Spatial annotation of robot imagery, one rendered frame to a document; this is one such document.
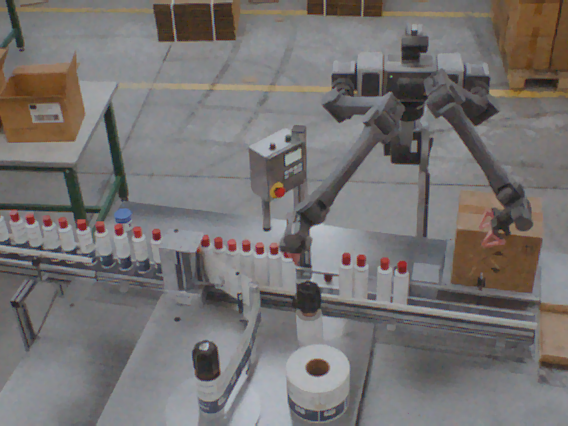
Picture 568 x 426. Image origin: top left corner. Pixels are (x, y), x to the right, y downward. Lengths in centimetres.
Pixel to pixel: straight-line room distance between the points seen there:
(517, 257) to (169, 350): 128
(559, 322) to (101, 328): 166
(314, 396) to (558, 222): 270
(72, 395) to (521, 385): 150
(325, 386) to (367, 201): 252
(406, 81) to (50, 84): 203
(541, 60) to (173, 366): 402
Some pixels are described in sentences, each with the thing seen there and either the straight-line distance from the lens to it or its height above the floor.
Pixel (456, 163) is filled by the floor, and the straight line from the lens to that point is 541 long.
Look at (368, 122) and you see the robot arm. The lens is 274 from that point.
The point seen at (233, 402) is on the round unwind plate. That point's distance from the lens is 279.
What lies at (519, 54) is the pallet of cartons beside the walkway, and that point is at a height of 26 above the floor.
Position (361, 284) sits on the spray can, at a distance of 304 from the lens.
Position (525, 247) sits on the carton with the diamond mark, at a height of 107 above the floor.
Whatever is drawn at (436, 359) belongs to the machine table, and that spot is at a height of 83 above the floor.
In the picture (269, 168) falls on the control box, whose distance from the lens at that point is 282.
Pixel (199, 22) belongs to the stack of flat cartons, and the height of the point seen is 16.
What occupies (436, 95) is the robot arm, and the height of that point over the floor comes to 166.
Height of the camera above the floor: 304
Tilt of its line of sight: 37 degrees down
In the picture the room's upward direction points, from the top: 3 degrees counter-clockwise
